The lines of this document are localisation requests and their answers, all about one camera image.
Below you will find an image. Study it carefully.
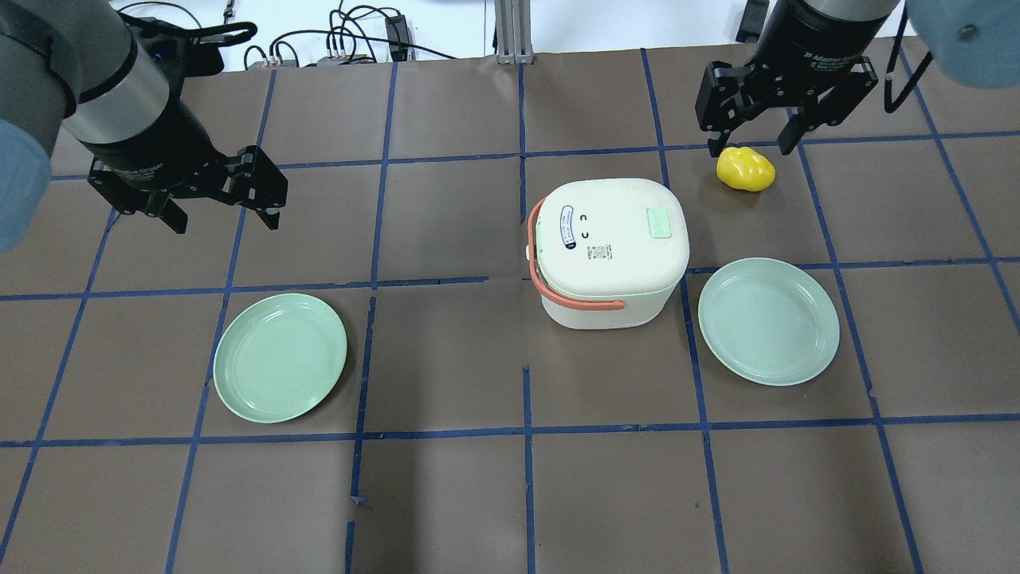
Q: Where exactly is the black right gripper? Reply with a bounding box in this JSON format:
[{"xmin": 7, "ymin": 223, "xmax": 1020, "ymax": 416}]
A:
[{"xmin": 695, "ymin": 1, "xmax": 881, "ymax": 159}]

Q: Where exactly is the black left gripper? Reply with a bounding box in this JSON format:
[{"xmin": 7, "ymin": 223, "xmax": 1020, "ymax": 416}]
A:
[{"xmin": 88, "ymin": 96, "xmax": 288, "ymax": 234}]

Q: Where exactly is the cream rice cooker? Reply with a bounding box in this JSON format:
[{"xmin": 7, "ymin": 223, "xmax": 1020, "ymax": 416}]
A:
[{"xmin": 526, "ymin": 178, "xmax": 691, "ymax": 330}]

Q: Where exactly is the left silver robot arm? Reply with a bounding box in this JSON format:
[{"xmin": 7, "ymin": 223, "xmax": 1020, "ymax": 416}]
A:
[{"xmin": 1, "ymin": 1, "xmax": 288, "ymax": 251}]

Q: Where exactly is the green plate near left arm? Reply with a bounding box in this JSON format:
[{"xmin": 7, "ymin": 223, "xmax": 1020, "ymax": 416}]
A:
[{"xmin": 212, "ymin": 292, "xmax": 347, "ymax": 424}]

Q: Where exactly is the green plate near right arm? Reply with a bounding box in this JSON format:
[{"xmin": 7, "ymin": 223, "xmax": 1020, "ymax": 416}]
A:
[{"xmin": 698, "ymin": 258, "xmax": 842, "ymax": 387}]

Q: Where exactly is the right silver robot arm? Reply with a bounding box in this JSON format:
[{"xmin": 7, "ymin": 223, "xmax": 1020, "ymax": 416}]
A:
[{"xmin": 695, "ymin": 1, "xmax": 1019, "ymax": 159}]

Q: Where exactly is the yellow toy lemon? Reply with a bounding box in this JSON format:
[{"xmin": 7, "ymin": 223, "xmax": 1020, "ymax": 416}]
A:
[{"xmin": 716, "ymin": 147, "xmax": 776, "ymax": 193}]

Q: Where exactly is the brown grid table mat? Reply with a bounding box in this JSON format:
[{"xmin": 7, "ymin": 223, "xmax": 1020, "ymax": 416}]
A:
[{"xmin": 1, "ymin": 45, "xmax": 1018, "ymax": 573}]

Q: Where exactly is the aluminium frame post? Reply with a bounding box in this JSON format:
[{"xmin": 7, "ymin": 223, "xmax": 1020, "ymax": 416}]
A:
[{"xmin": 494, "ymin": 0, "xmax": 536, "ymax": 65}]

